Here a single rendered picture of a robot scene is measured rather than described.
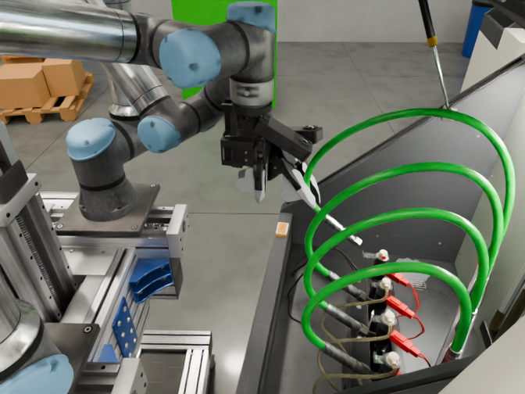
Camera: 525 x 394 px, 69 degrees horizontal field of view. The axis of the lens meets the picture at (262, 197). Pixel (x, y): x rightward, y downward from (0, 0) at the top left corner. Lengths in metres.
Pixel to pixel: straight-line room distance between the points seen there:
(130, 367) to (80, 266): 0.38
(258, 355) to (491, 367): 0.50
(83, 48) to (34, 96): 4.02
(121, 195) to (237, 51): 0.60
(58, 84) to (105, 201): 3.78
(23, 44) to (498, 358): 0.62
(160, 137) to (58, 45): 0.26
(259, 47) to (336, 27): 6.66
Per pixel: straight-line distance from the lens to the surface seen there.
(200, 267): 2.36
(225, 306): 2.15
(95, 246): 1.16
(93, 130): 1.02
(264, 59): 0.64
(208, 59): 0.55
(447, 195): 1.16
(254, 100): 0.65
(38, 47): 0.57
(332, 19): 7.23
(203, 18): 3.89
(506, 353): 0.46
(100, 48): 0.61
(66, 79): 4.75
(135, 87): 0.80
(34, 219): 0.95
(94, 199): 1.07
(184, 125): 0.79
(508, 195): 0.80
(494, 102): 1.06
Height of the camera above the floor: 1.67
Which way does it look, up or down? 35 degrees down
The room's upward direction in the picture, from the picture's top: straight up
